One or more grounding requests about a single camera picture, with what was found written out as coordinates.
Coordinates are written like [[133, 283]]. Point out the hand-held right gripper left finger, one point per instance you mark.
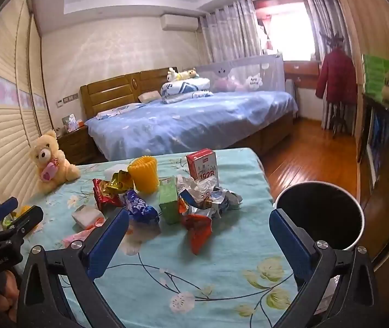
[[107, 242]]

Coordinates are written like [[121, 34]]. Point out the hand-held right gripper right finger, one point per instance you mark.
[[290, 242]]

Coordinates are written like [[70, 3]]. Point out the pink wrapper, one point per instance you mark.
[[78, 237]]

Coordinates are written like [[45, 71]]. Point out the white tissue packet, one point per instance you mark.
[[87, 217]]

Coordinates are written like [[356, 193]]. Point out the clear plastic wrapper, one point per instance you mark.
[[143, 237]]

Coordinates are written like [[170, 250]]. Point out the black trash bin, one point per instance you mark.
[[321, 211]]

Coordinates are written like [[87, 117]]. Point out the red snack wrapper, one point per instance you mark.
[[107, 196]]

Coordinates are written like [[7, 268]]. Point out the blue snack wrapper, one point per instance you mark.
[[140, 208]]

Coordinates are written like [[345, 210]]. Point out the gold foil wrapper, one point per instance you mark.
[[121, 179]]

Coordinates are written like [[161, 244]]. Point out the green drink carton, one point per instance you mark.
[[169, 201]]

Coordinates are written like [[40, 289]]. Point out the silver foil wrapper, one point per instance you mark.
[[223, 203]]

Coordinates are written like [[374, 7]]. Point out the orange snack wrapper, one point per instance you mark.
[[198, 229]]

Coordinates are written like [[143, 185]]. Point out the white plastic wrapper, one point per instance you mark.
[[194, 186]]

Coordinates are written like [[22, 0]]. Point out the red drink carton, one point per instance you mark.
[[201, 164]]

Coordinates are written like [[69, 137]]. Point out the person's left hand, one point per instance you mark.
[[8, 293]]

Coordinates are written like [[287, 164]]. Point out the green plastic packet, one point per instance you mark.
[[6, 223]]

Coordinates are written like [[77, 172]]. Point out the cream teddy bear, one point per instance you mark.
[[49, 157]]

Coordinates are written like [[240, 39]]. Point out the cream louvred sliding doors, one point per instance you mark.
[[3, 126]]

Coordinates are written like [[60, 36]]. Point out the wooden nightstand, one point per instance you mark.
[[76, 143]]

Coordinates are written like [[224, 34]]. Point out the teal floral blanket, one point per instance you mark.
[[198, 280]]

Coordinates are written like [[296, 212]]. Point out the tissue box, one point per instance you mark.
[[71, 123]]

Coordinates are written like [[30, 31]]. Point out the red coat on stand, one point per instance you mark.
[[338, 119]]

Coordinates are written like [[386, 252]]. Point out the blue and white pillow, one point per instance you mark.
[[119, 110]]

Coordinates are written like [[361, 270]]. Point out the bed with blue sheet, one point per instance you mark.
[[187, 123]]

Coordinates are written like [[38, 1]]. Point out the cream pillow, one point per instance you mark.
[[148, 96]]

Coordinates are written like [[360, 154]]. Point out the wooden headboard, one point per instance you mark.
[[112, 88]]

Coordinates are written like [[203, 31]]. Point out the folded white blue quilt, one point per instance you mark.
[[184, 88]]

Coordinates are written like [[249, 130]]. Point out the pink plush toy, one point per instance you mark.
[[223, 83]]

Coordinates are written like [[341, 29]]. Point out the wooden desk with drawers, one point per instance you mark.
[[300, 69]]

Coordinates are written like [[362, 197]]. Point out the red padded coat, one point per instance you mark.
[[338, 75]]

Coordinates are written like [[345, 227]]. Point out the yellow white plush toy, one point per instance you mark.
[[181, 74]]

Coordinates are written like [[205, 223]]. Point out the stack of green boxes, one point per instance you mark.
[[375, 75]]

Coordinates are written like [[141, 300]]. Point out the window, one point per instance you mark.
[[290, 27]]

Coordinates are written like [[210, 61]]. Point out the grey patterned curtain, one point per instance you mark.
[[319, 17], [228, 30]]

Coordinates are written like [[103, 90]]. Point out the tall wooden wardrobe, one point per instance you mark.
[[361, 24]]

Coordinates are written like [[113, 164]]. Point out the white air conditioner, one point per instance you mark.
[[179, 22]]

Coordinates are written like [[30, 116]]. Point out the wall switch panel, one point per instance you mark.
[[68, 99]]

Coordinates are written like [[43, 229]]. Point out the grey mesh bed rail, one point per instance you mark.
[[266, 71]]

